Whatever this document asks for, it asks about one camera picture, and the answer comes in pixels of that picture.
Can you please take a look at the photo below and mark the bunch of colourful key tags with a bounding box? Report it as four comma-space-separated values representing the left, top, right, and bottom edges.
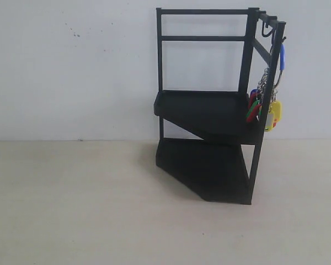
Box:
246, 44, 285, 132

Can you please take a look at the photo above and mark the black two-tier corner shelf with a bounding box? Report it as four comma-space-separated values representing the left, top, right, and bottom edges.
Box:
153, 7, 286, 205

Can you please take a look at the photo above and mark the black metal hook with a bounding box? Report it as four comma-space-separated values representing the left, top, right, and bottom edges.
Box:
261, 21, 274, 38

